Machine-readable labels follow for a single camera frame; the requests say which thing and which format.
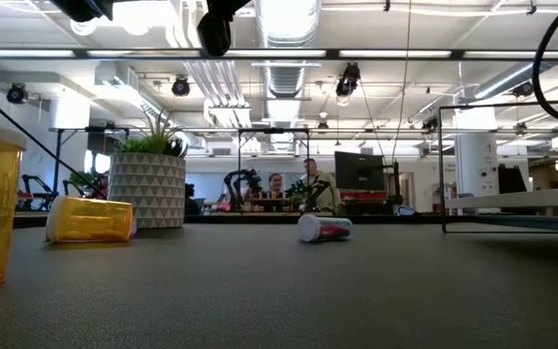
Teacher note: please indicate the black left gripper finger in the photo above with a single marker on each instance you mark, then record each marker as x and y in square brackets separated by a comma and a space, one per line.
[216, 29]

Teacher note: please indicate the black workstation frame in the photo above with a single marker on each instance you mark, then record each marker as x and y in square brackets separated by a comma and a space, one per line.
[274, 130]
[57, 160]

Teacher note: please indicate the black table mat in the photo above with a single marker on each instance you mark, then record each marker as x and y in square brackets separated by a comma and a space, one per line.
[259, 300]

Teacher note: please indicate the silver ceiling air duct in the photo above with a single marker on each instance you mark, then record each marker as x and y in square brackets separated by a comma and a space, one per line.
[286, 80]

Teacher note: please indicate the black computer monitor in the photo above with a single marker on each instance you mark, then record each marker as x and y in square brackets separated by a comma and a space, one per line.
[359, 169]
[511, 180]

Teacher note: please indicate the small green potted plant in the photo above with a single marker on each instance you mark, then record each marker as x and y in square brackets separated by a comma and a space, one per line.
[83, 179]

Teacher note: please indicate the black background robot arm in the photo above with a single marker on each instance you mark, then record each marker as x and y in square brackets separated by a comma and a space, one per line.
[315, 190]
[240, 181]

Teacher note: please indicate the succulent in patterned white pot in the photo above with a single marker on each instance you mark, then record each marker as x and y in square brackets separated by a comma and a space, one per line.
[148, 186]

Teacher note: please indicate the black bar with light strips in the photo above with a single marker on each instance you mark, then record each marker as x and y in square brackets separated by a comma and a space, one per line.
[332, 53]

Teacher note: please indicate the person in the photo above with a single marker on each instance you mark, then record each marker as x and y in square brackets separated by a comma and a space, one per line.
[322, 191]
[275, 184]

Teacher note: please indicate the black ceiling spotlight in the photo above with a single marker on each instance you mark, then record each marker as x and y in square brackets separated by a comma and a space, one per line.
[180, 87]
[348, 80]
[522, 90]
[16, 93]
[429, 124]

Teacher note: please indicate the small bottle with red pills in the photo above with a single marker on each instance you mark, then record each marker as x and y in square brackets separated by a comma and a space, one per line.
[330, 230]

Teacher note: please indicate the small black ceiling lamp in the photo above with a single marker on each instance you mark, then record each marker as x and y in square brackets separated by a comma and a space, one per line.
[323, 127]

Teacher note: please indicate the black aluminium table frame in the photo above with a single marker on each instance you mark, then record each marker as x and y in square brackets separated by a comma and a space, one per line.
[240, 219]

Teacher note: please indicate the red workbench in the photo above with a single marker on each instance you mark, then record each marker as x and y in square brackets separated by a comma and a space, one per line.
[363, 196]

